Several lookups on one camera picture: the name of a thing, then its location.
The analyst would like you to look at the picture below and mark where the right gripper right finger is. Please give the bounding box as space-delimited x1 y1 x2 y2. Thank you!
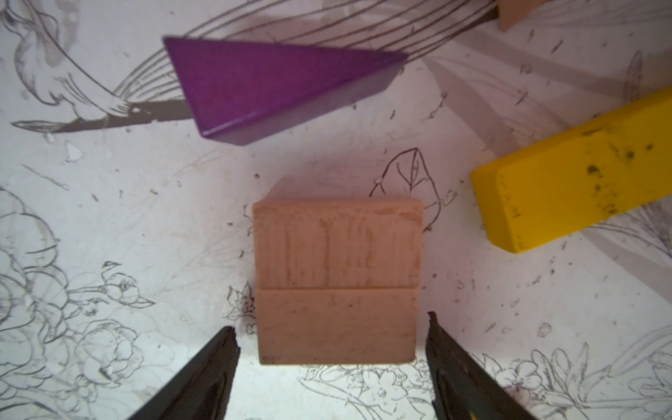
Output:
425 311 535 420

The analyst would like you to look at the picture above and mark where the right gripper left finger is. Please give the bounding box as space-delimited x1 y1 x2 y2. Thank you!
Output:
129 327 241 420

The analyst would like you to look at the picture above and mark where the square natural wood block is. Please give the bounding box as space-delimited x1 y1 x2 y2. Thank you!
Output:
253 197 425 365

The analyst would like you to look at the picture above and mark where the yellow bar block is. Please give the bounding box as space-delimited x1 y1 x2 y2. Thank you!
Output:
472 89 671 254

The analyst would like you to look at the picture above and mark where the purple triangle block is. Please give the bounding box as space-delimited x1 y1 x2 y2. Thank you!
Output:
163 37 408 145

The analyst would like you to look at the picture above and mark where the natural wood triangle block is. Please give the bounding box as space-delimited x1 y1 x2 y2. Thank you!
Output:
496 0 547 32

